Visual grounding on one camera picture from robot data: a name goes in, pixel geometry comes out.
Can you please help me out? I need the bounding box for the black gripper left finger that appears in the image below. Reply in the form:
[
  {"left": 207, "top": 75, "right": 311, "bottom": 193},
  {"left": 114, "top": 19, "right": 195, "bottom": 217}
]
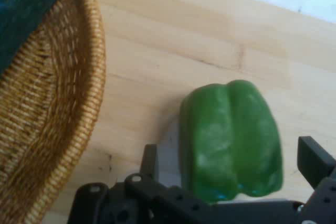
[{"left": 124, "top": 144, "right": 212, "bottom": 217}]

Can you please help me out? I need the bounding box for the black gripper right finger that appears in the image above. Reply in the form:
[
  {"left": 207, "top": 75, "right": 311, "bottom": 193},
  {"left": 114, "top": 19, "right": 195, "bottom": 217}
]
[{"left": 297, "top": 136, "right": 336, "bottom": 224}]

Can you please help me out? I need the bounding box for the dark green cucumber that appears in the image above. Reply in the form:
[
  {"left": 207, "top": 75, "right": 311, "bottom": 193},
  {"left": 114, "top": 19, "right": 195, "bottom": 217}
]
[{"left": 0, "top": 0, "right": 77, "bottom": 77}]

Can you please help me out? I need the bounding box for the green bell pepper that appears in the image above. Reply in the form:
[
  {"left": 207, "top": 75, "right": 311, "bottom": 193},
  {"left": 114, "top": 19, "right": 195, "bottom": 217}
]
[{"left": 179, "top": 79, "right": 284, "bottom": 206}]

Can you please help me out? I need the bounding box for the woven wicker basket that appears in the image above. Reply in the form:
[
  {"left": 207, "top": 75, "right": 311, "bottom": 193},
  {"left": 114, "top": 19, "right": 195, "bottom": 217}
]
[{"left": 0, "top": 0, "right": 107, "bottom": 224}]

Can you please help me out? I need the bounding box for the bamboo cutting board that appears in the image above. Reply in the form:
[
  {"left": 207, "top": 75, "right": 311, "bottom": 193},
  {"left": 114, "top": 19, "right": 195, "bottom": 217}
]
[{"left": 39, "top": 0, "right": 336, "bottom": 224}]

